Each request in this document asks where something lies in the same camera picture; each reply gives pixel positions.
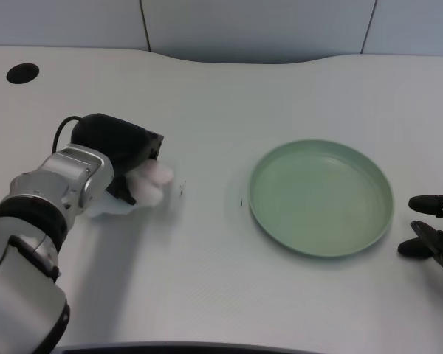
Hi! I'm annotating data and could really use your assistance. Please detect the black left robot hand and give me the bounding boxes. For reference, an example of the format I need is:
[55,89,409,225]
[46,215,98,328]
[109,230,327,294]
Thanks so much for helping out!
[70,114,165,206]

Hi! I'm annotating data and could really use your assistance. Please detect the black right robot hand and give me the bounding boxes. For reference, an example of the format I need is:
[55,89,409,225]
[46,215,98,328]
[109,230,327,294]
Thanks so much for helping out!
[397,193,443,280]

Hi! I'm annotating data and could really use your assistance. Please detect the white plush rabbit doll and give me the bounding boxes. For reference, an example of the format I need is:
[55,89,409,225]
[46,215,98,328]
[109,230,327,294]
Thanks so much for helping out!
[85,161,174,218]

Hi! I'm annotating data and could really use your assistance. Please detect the green round plate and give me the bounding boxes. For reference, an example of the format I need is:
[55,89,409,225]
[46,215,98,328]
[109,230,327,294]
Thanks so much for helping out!
[247,139,395,258]

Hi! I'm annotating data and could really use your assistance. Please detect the black robot wrist cable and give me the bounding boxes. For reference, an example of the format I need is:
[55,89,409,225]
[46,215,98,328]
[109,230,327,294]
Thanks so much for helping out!
[50,115,84,153]

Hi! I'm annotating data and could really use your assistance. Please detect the black round cable grommet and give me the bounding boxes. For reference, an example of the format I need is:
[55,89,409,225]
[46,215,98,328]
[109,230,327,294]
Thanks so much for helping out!
[5,63,40,84]

